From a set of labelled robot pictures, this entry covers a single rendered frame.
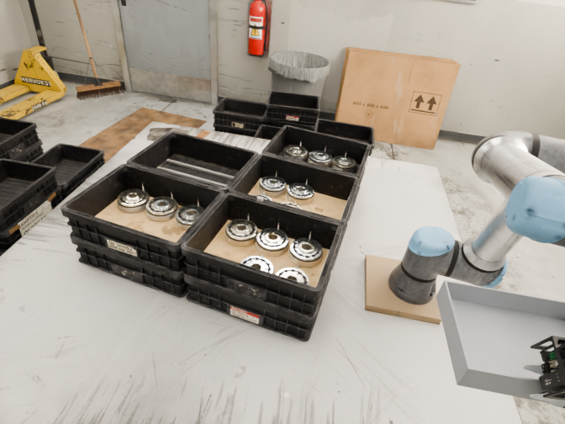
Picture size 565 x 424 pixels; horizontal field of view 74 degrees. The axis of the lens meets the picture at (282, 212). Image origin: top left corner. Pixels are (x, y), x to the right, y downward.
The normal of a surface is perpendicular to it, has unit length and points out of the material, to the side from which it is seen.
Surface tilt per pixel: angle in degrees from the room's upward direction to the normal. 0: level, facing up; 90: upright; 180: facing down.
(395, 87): 80
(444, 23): 90
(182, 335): 0
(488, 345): 1
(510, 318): 1
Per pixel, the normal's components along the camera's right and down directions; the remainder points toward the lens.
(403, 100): -0.15, 0.39
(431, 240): -0.04, -0.81
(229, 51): -0.17, 0.58
